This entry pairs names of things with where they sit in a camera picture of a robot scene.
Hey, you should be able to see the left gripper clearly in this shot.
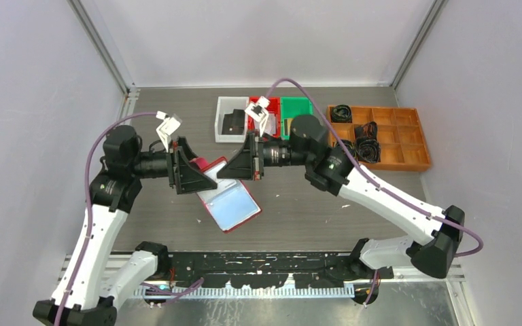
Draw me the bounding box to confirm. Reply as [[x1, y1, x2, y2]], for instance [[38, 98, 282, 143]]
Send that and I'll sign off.
[[129, 137, 217, 194]]

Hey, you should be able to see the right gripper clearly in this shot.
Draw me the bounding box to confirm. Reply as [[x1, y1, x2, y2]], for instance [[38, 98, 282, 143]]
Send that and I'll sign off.
[[217, 129, 312, 181]]

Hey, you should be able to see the red card holder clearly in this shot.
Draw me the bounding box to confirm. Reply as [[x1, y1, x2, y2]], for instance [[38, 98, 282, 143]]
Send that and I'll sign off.
[[196, 156, 262, 233]]

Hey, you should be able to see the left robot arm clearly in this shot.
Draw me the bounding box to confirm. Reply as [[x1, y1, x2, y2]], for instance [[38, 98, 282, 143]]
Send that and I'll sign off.
[[33, 125, 217, 325]]

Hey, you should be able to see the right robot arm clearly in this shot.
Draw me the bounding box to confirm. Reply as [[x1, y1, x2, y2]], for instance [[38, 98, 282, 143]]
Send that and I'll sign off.
[[217, 115, 464, 279]]

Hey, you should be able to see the black card in white bin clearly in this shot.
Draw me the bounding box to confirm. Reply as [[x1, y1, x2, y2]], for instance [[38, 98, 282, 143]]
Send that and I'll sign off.
[[221, 109, 246, 135]]

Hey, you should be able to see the white card in red bin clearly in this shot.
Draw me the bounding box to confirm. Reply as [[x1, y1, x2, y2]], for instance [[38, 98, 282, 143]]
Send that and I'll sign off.
[[263, 114, 277, 135]]

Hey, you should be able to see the white plastic bin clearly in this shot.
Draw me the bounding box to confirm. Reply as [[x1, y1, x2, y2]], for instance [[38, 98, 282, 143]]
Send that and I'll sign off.
[[214, 96, 249, 143]]

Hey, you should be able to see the red plastic bin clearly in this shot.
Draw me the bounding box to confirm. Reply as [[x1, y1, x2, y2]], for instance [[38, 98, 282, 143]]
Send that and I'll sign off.
[[247, 96, 281, 138]]

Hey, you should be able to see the green plastic bin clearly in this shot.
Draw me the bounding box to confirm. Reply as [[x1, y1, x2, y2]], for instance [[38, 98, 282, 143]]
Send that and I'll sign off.
[[280, 96, 313, 139]]

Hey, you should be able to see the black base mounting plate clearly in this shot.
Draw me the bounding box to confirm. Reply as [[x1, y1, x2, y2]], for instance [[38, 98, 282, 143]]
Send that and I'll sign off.
[[127, 251, 395, 290]]

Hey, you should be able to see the rolled black belt lower left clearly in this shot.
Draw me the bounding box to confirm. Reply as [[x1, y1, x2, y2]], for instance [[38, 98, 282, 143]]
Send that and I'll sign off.
[[336, 139, 357, 159]]

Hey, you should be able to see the rolled black belt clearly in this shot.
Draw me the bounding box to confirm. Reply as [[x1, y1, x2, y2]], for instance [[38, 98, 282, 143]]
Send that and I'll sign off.
[[355, 138, 381, 164], [336, 139, 357, 159], [330, 105, 352, 123], [354, 121, 378, 141]]

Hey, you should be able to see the rolled black belt top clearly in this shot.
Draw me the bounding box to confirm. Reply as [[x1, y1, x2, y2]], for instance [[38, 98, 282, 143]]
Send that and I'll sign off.
[[330, 105, 352, 123]]

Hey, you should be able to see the rolled black belt lower right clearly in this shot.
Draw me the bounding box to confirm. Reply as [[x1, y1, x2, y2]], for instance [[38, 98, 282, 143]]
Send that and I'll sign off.
[[355, 138, 381, 164]]

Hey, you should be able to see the rolled black belt middle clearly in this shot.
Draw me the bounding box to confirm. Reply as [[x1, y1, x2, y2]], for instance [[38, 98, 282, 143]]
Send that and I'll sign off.
[[354, 121, 378, 141]]

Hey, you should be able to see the orange compartment tray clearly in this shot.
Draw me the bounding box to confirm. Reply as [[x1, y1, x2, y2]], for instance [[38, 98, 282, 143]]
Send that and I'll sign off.
[[325, 105, 432, 172]]

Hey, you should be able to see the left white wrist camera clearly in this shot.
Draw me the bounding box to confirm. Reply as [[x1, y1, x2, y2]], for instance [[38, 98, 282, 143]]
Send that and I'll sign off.
[[156, 111, 182, 151]]

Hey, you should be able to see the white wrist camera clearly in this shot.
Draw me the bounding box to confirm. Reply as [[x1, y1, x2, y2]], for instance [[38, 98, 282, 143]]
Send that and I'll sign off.
[[156, 111, 182, 151], [245, 96, 270, 136]]

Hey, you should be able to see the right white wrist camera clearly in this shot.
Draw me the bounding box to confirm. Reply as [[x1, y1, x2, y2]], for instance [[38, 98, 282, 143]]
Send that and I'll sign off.
[[245, 96, 270, 136]]

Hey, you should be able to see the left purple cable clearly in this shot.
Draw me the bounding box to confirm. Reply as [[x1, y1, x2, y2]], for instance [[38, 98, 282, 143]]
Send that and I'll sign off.
[[52, 111, 205, 326]]

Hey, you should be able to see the purple cable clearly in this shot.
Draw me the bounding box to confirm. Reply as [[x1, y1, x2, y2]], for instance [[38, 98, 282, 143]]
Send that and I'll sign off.
[[52, 111, 205, 326], [264, 78, 485, 308]]

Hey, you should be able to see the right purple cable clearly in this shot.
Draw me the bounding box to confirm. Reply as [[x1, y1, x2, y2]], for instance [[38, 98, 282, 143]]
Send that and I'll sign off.
[[264, 78, 485, 308]]

